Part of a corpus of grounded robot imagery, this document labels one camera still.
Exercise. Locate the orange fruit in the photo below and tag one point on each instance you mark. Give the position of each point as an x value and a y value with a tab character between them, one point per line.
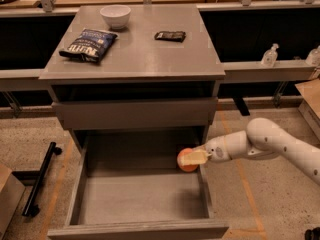
185	168

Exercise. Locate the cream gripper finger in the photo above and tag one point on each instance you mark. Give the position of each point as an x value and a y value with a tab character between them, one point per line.
189	157

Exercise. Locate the cardboard box right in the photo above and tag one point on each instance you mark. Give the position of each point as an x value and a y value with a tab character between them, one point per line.
310	106

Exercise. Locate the blue chip bag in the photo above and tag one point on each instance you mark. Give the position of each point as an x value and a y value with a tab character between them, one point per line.
90	46

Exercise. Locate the clear sanitizer pump bottle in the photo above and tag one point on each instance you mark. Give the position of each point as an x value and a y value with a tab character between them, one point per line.
270	56

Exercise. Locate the closed grey top drawer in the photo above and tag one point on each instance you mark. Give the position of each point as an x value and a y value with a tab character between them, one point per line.
135	114

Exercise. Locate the cardboard box left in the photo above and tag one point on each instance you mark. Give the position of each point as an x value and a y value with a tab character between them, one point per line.
11	191

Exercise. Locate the grey drawer cabinet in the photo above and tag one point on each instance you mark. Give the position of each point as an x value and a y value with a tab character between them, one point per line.
138	67

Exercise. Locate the black snack bar wrapper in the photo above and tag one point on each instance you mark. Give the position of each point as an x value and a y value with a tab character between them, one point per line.
174	36

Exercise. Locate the open grey middle drawer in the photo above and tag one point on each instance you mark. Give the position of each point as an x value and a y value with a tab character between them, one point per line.
129	187

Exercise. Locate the cardboard box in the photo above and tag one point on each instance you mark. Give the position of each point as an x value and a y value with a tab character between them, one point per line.
11	191
310	106

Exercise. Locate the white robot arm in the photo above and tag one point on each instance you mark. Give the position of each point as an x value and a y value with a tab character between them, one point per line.
262	139

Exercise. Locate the white ceramic bowl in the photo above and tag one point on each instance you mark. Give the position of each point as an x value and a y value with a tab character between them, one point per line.
116	16

